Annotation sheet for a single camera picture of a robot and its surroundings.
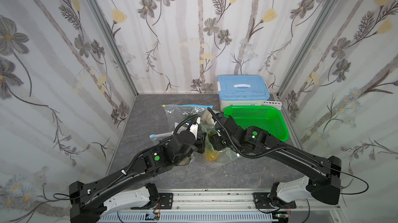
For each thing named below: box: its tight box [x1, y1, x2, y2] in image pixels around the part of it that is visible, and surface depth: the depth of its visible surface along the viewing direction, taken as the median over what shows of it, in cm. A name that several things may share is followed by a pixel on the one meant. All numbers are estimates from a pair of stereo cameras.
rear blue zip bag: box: [160, 104, 213, 133], surface depth 78 cm
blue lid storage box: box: [217, 74, 271, 113], surface depth 103 cm
